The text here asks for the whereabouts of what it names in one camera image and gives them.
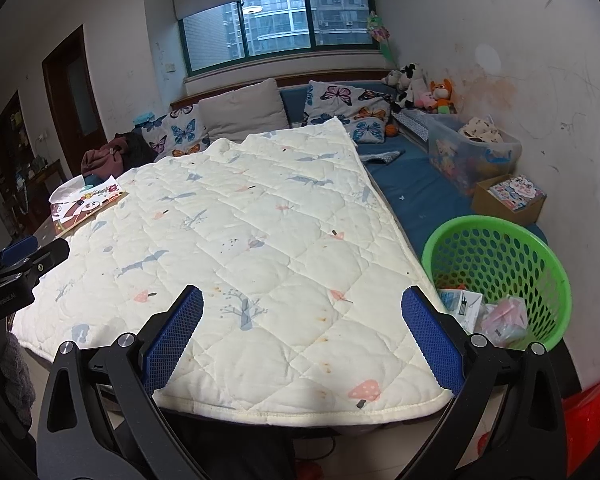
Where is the cardboard box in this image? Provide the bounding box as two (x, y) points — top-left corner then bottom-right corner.
(471, 174), (547, 225)

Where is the pink cloth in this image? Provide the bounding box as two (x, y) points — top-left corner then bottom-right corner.
(81, 140), (131, 178)

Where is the grey patterned cloth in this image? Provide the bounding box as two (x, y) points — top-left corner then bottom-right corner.
(362, 150), (406, 166)

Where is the person's leg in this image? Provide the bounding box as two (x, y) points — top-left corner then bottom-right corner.
(172, 407), (301, 480)

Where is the clear plastic storage box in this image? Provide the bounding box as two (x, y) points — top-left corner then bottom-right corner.
(426, 114), (522, 196)

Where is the grey patterned board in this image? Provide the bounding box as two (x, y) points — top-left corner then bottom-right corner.
(391, 109), (431, 143)

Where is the person's left forearm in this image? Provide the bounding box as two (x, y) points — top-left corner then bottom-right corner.
(0, 332), (36, 428)

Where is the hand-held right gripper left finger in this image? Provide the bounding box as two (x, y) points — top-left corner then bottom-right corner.
(36, 284), (204, 480)

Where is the dark cloth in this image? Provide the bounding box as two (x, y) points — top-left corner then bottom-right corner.
(114, 132), (158, 166)

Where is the blue sofa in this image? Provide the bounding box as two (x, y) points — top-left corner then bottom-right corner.
(279, 82), (548, 261)

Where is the white milk carton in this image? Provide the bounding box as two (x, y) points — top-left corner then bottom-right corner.
(439, 287), (483, 333)

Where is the wooden side table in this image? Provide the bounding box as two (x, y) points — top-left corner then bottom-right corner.
(27, 159), (63, 211)

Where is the green plastic basket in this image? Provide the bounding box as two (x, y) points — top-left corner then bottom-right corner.
(421, 215), (572, 351)

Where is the butterfly print pillow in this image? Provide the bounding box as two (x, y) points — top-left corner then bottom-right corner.
(140, 104), (211, 158)
(349, 117), (388, 145)
(304, 80), (393, 123)

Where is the black white plush cow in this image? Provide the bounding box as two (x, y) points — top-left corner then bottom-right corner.
(384, 63), (431, 108)

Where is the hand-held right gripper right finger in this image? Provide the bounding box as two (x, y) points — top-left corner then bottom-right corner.
(401, 285), (568, 480)

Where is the colourful wall decoration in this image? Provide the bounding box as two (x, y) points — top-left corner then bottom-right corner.
(367, 10), (398, 68)

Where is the beige cushion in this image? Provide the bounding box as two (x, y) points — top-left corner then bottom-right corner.
(198, 78), (290, 143)

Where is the cartoon picture book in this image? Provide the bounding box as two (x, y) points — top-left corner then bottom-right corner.
(49, 175), (128, 236)

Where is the pink plastic bag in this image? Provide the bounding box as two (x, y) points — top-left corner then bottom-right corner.
(480, 296), (531, 348)

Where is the dark cabinet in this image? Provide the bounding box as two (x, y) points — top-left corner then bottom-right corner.
(0, 90), (31, 196)

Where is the orange plush fox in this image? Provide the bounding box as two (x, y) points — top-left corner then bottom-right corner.
(429, 79), (456, 113)

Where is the spotted white cloth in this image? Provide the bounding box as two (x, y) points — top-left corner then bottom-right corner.
(459, 116), (505, 143)

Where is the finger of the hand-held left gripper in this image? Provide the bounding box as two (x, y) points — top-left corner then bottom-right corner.
(0, 236), (40, 276)
(15, 238), (71, 286)

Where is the dark wooden door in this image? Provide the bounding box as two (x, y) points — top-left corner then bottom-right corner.
(42, 24), (108, 173)

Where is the red plastic stool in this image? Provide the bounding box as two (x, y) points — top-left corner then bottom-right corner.
(467, 367), (600, 480)

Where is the window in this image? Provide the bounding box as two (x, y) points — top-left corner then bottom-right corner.
(179, 0), (376, 77)

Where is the colourful printed booklet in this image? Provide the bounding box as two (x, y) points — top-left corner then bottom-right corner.
(489, 175), (546, 211)

